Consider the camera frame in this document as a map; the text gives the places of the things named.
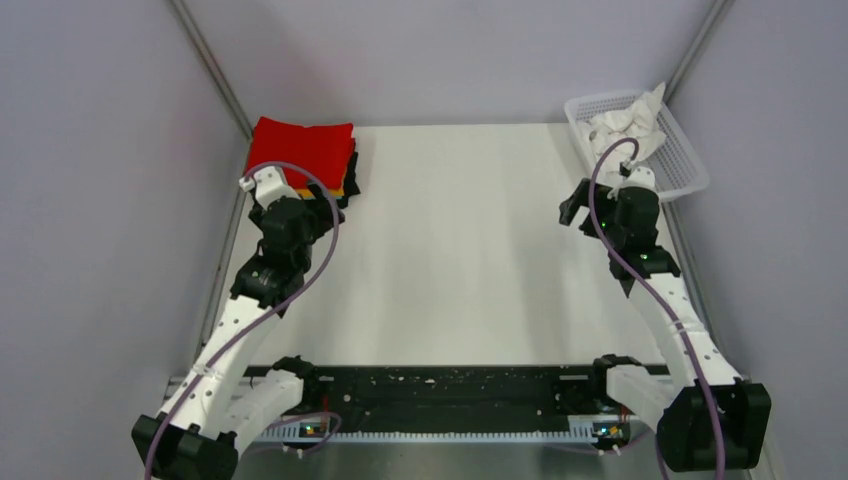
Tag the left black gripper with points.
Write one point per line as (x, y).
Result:
(326, 207)

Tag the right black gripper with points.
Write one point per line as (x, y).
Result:
(581, 197)

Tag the white t shirt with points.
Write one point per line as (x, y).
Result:
(638, 121)

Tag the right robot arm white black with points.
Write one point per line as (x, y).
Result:
(709, 417)

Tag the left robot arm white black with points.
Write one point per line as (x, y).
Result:
(202, 431)

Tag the yellow folded t shirt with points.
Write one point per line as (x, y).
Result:
(309, 194)

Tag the black folded t shirt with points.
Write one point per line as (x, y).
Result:
(351, 179)

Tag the red folded t shirt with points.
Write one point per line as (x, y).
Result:
(323, 150)

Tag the white plastic basket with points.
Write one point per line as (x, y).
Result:
(675, 164)

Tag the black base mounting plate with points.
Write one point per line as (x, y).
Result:
(450, 399)

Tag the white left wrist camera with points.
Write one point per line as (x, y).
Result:
(267, 185)

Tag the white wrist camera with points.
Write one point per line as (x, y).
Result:
(637, 176)
(267, 185)

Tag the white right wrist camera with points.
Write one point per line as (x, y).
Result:
(637, 176)

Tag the white slotted cable duct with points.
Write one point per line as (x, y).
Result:
(591, 433)

